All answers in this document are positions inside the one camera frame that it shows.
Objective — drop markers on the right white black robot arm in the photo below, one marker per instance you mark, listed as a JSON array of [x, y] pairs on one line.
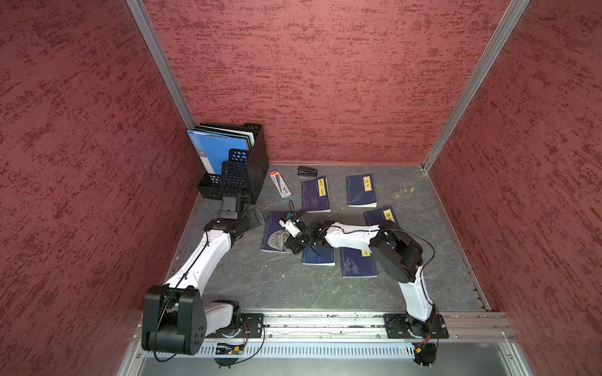
[[400, 255]]

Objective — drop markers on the black mesh file organizer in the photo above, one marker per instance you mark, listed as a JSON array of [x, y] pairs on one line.
[[244, 173]]

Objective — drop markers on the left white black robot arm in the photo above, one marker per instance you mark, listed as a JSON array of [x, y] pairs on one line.
[[175, 320]]

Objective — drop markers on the blue folder in organizer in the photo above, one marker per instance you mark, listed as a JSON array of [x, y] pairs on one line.
[[214, 148]]

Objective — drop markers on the navy book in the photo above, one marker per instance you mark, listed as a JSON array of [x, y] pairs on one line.
[[272, 222], [318, 256], [382, 217], [360, 191], [357, 263], [315, 195]]

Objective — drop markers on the aluminium mounting rail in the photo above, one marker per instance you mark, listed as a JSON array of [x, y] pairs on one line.
[[371, 327]]

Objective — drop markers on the dark folders in organizer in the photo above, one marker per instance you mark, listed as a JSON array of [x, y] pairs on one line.
[[246, 133]]

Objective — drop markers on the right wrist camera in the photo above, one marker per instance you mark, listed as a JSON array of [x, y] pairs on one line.
[[290, 225]]

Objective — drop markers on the pencil box white blue red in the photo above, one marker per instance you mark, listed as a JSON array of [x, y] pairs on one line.
[[280, 184]]

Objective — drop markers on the grey striped wiping cloth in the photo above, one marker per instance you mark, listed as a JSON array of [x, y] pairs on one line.
[[276, 242]]

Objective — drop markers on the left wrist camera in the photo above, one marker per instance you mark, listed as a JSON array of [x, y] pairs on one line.
[[232, 207]]

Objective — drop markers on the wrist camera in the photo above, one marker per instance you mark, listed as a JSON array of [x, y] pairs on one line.
[[290, 225], [232, 207]]

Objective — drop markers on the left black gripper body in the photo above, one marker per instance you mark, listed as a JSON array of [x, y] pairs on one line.
[[245, 222]]

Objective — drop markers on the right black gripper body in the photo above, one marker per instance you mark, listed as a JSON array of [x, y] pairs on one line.
[[301, 241]]

